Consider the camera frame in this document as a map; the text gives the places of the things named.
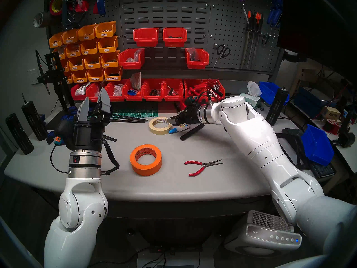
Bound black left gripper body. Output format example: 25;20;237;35
73;102;112;152

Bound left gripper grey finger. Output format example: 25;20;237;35
77;97;90;122
97;87;111;114

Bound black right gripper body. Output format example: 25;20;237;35
178;105;200;125

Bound beige masking tape roll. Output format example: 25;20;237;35
148;117;173;135

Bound black handled scissors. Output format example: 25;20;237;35
213;44;231;68

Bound orange tape roll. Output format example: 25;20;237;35
130;144;163;176

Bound red yellow tape roll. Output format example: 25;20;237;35
49;0;66;16

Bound glue bottle with blue tip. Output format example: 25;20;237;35
168;123;190;134

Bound black rod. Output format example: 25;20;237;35
180;123;205;141

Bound white crumpled bag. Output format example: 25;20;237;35
75;85;91;97

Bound orange bin M2.5-5 label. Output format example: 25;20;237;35
87;68;106;82

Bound orange bin M4-0.7X6 HEX label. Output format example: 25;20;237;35
104;66;123;81

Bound orange bin M2.5-6 label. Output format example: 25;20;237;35
71;71;89;83

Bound green cutting mat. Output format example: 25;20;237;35
110;101;159;118

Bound folded paper user manual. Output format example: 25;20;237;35
130;72;142;90

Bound orange bin M3-8 label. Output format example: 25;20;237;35
84;54;103;69

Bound orange bin M3-6 label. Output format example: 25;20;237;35
100;50;120;67

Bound orange bin M3-12 label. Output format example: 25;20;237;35
68;57;86;71

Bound black cylinder with thin tip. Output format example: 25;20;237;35
21;94;48;141

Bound orange bin M4-6 label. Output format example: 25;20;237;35
80;39;99;56

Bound orange bin M3-4 label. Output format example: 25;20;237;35
98;36;119;53

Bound orange bin M4X4X6 label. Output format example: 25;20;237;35
66;44;83;58

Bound Kimtech tissue box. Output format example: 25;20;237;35
239;81;262;106

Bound plain black cylinder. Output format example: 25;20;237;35
5;113;34;155

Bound orange bin M3X6 label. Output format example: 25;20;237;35
95;21;117;38

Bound orange bin M3X8 BAD label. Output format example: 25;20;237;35
62;29;80;45

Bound orange bin M3X3X4 label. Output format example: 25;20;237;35
49;33;65;49

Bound blue plastic bin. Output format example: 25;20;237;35
259;81;290;105
301;124;334;166

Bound black cylinder with cap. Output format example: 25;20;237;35
266;87;290;126

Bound dark metal C-clamp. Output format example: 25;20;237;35
62;0;84;30

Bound red plastic tool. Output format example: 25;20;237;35
68;0;90;13

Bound metal tool holder rack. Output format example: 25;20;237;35
244;29;279;39

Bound dark blue crate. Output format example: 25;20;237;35
294;87;325;117

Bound black triangular stand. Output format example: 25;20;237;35
282;133;310;173

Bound small cardboard box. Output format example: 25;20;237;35
321;106;341;120

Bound blue spring clamp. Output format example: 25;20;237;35
273;0;283;22

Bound black keyboard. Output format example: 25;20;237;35
282;128;335;178

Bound black monitor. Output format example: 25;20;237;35
278;0;357;83

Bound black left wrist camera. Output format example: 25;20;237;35
54;119;74;148

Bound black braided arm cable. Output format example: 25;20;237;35
100;138;120;176

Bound red handled pliers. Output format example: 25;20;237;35
184;159;224;177

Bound grey pegboard wall panel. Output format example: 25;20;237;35
46;0;282;72

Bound grey duct tape roll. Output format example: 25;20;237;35
33;12;52;28

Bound file with orange black handle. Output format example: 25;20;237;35
252;13;264;69
247;12;259;69
240;11;254;69

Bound blue handled pliers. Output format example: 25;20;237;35
266;6;279;28

